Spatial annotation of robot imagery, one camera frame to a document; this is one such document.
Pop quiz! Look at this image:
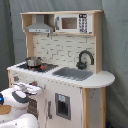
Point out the white wooden toy kitchen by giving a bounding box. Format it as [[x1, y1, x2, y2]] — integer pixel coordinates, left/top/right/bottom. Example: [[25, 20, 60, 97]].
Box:
[[8, 10, 115, 128]]

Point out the grey range hood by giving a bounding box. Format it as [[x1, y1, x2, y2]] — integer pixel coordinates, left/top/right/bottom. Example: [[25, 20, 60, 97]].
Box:
[[25, 15, 54, 34]]

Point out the black toy stovetop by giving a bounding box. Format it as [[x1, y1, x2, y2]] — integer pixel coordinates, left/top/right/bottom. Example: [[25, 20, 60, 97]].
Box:
[[20, 63, 56, 72]]

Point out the black toy faucet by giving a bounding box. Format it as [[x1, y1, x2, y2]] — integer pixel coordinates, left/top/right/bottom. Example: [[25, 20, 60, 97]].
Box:
[[76, 50, 94, 70]]

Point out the white toy microwave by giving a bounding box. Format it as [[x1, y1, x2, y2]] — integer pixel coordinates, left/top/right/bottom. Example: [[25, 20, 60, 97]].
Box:
[[55, 14, 92, 34]]

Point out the grey toy sink basin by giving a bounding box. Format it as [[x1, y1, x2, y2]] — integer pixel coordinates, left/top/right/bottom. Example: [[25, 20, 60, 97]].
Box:
[[53, 67, 92, 81]]

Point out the white fridge door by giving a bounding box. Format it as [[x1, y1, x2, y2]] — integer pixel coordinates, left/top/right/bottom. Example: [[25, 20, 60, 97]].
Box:
[[46, 80, 82, 128]]

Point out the white oven door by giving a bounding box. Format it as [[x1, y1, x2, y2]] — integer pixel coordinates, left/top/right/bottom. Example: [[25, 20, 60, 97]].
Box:
[[27, 95, 44, 128]]

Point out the silver toy pot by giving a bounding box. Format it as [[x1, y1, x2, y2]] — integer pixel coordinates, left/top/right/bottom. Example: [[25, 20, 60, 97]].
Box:
[[26, 57, 42, 67]]

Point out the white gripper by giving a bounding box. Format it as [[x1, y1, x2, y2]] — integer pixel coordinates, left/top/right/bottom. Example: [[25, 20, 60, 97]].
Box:
[[12, 82, 42, 100]]

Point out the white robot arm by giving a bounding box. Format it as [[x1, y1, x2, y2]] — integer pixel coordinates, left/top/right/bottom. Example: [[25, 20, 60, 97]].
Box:
[[0, 82, 42, 112]]

